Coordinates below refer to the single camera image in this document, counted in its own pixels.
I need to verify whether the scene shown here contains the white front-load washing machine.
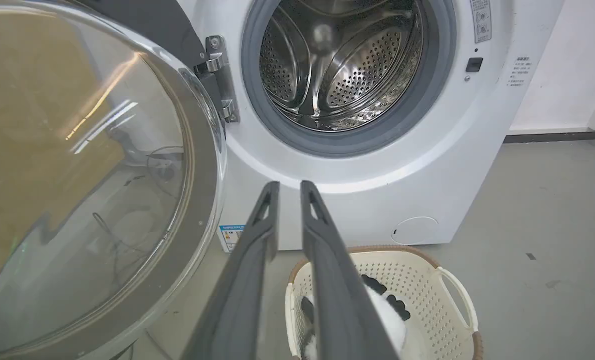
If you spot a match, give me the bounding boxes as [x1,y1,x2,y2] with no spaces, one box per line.
[77,0,565,253]

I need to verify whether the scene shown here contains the black and white plush toy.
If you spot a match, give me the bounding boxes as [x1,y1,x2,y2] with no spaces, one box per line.
[300,274,412,360]

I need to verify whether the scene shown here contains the cream perforated laundry basket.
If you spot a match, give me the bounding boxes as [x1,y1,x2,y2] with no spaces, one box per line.
[284,244,484,360]

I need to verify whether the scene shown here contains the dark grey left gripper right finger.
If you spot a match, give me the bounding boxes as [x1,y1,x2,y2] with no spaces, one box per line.
[300,180,399,360]

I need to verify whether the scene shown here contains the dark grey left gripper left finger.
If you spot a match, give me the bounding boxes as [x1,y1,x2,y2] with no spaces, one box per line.
[181,181,281,360]

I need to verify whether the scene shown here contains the glass washer door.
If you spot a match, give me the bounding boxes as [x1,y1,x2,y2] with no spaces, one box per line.
[0,0,228,360]

